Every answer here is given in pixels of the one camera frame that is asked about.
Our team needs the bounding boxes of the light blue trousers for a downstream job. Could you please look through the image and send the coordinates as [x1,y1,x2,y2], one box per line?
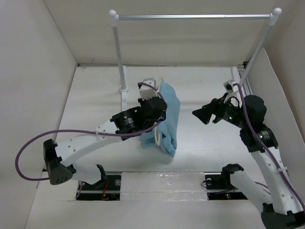
[139,82,181,157]

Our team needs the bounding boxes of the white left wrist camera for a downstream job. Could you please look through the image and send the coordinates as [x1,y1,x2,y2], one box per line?
[139,78,157,100]

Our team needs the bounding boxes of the white metal clothes rack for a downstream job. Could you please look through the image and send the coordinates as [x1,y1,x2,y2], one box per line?
[108,8,282,111]

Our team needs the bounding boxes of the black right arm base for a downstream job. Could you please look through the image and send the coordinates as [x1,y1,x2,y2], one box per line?
[201,172,247,200]

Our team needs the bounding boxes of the aluminium side rail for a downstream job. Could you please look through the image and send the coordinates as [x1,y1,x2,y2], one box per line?
[237,62,252,95]

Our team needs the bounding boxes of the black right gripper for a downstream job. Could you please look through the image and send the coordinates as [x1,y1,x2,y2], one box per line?
[192,92,248,128]

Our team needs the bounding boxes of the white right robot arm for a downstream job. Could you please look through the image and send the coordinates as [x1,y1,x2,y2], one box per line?
[192,95,305,229]

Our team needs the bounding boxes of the cream plastic clothes hanger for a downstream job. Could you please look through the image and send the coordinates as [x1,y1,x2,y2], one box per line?
[154,77,164,146]

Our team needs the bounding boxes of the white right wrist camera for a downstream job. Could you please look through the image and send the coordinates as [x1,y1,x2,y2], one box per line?
[224,80,238,96]

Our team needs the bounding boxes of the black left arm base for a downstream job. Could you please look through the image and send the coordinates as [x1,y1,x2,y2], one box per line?
[76,173,122,201]

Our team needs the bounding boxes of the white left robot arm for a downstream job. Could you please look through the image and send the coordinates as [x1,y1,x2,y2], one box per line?
[43,97,167,189]

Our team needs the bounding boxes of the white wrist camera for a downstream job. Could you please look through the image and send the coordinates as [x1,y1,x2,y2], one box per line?
[224,80,238,96]
[139,78,157,100]

